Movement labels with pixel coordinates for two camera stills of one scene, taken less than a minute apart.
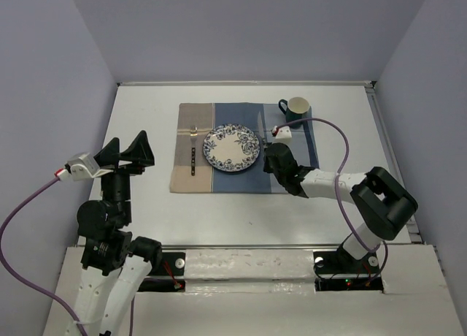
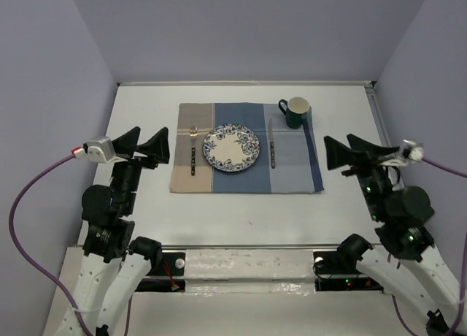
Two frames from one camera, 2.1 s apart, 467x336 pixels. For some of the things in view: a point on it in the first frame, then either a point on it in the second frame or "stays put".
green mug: (295, 109) stays put
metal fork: (193, 132) stays put
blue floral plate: (231, 147) stays put
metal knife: (260, 131) -> (272, 147)
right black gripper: (266, 165) -> (338, 153)
